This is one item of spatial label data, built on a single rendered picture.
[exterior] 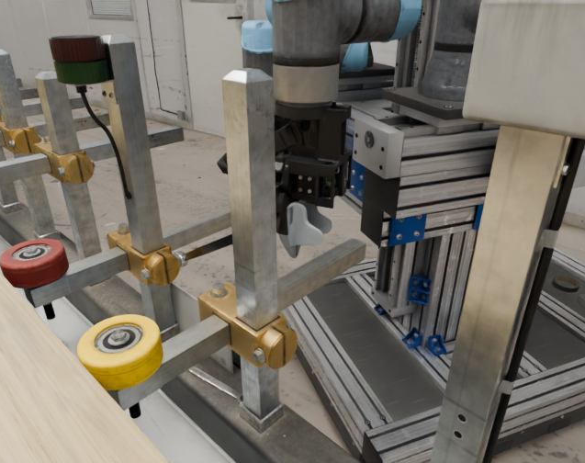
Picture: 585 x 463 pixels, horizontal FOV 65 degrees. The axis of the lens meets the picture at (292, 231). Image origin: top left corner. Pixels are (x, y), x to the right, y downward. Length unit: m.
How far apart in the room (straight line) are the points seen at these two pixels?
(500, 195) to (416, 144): 0.61
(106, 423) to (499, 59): 0.39
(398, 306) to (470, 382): 1.08
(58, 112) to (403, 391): 1.11
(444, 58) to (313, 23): 0.50
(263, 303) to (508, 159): 0.33
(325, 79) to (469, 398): 0.34
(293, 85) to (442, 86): 0.49
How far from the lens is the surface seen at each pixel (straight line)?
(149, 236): 0.71
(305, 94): 0.52
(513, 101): 0.28
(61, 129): 0.89
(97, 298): 0.96
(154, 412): 0.82
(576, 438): 1.78
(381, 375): 1.46
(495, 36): 0.28
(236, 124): 0.45
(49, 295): 0.73
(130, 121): 0.66
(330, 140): 0.53
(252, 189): 0.46
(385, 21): 0.58
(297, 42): 0.51
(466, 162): 1.00
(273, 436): 0.66
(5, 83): 1.12
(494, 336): 0.35
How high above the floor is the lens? 1.21
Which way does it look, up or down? 27 degrees down
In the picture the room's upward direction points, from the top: straight up
